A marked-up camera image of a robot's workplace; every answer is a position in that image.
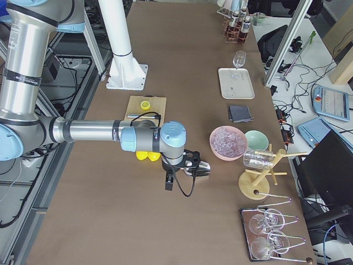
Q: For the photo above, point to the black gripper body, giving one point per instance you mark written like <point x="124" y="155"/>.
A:
<point x="167" y="167"/>

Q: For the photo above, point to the copper wire bottle basket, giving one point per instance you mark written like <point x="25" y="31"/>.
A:
<point x="227" y="14"/>

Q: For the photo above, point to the tea bottle white cap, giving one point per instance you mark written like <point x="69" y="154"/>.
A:
<point x="244" y="30"/>

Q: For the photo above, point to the tea bottle in basket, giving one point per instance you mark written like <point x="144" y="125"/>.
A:
<point x="232" y="28"/>
<point x="242" y="15"/>

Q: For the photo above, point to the steel ice scoop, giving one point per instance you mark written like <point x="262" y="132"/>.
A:
<point x="204" y="170"/>

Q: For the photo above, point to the yellow lemon lower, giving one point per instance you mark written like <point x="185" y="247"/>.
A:
<point x="153" y="156"/>

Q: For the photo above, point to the yellow lemon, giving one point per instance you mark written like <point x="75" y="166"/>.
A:
<point x="153" y="156"/>
<point x="141" y="155"/>

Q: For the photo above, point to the pink bowl of ice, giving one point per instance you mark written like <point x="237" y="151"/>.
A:
<point x="228" y="143"/>

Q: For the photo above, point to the yellow lemon upper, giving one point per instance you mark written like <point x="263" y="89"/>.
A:
<point x="141" y="155"/>

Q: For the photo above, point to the steel muddler black tip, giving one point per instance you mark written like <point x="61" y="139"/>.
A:
<point x="147" y="116"/>

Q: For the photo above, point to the bamboo cutting board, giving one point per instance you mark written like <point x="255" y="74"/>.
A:
<point x="158" y="105"/>

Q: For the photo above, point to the grey folded cloth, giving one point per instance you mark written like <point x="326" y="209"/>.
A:
<point x="239" y="113"/>

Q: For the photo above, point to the clear glass mug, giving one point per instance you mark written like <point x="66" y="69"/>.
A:
<point x="259" y="159"/>

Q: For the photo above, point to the green bowl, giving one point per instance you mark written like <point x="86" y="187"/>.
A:
<point x="257" y="140"/>

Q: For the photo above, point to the wooden cup tree stand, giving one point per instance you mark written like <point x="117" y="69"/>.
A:
<point x="253" y="183"/>

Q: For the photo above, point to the half lemon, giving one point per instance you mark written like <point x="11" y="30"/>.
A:
<point x="145" y="105"/>

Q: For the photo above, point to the cream rabbit tray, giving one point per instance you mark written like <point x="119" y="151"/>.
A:
<point x="235" y="83"/>

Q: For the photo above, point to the wine glass rack tray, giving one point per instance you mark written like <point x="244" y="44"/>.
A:
<point x="263" y="228"/>

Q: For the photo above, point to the clear wine glass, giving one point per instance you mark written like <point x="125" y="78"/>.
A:
<point x="238" y="61"/>

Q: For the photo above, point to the blue teach pendant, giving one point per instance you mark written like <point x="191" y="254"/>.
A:
<point x="315" y="130"/>
<point x="332" y="103"/>

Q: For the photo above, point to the black monitor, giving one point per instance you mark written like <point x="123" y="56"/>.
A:
<point x="328" y="169"/>

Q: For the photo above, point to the white robot column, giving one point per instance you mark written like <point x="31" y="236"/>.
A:
<point x="116" y="26"/>

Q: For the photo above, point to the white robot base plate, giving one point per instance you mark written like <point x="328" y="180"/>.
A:
<point x="120" y="82"/>

